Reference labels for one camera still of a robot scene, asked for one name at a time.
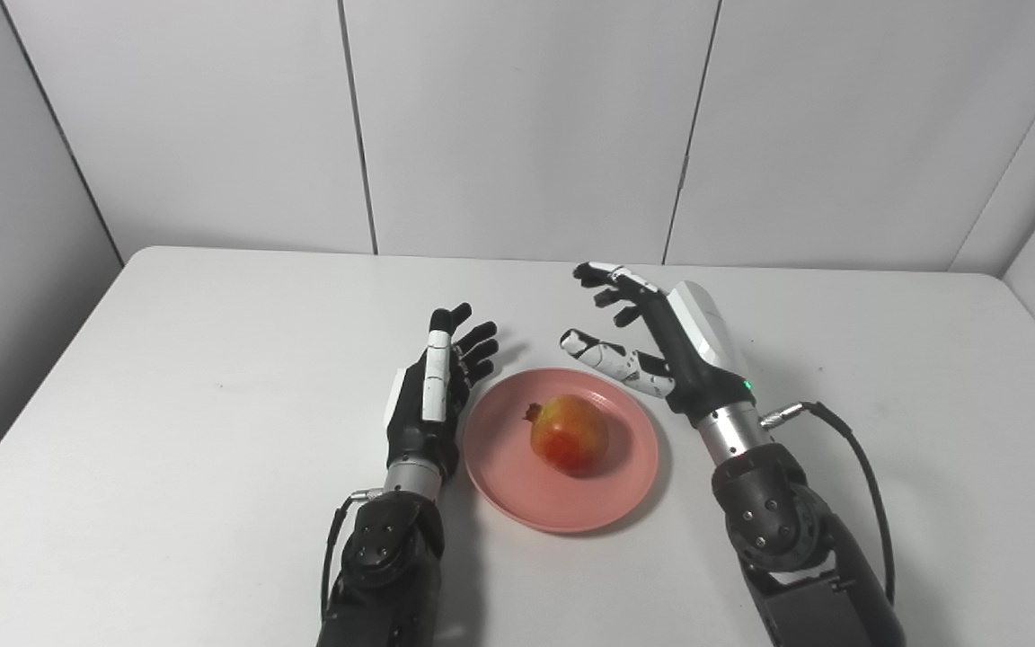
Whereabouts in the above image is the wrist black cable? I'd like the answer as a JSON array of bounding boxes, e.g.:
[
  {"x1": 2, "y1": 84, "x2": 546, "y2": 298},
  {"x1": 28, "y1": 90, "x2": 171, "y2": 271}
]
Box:
[
  {"x1": 760, "y1": 401, "x2": 897, "y2": 607},
  {"x1": 319, "y1": 488, "x2": 385, "y2": 623}
]

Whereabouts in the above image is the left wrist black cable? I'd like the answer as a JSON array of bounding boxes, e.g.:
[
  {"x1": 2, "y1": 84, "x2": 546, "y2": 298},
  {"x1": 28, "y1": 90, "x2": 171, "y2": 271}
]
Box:
[{"x1": 319, "y1": 488, "x2": 385, "y2": 623}]

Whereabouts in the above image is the pink round plate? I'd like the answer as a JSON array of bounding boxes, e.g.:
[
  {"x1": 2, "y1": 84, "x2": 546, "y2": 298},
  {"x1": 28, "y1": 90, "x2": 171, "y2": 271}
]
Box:
[{"x1": 463, "y1": 368, "x2": 660, "y2": 535}]

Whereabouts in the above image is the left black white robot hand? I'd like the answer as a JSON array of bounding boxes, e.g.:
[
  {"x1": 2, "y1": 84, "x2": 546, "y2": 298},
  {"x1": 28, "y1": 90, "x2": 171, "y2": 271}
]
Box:
[{"x1": 385, "y1": 303, "x2": 500, "y2": 480}]

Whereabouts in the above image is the red pomegranate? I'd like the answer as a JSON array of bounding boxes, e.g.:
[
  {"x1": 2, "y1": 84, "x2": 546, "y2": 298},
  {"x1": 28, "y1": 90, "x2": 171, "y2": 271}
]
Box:
[{"x1": 525, "y1": 394, "x2": 612, "y2": 478}]

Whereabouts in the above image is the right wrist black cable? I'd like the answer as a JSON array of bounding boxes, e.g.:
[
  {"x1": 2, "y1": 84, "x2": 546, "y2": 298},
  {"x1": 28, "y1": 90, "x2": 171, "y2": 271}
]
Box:
[{"x1": 760, "y1": 401, "x2": 897, "y2": 607}]

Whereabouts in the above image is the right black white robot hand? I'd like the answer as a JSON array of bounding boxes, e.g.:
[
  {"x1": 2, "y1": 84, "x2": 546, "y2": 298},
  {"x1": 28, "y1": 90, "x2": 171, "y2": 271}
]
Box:
[{"x1": 559, "y1": 261, "x2": 757, "y2": 429}]

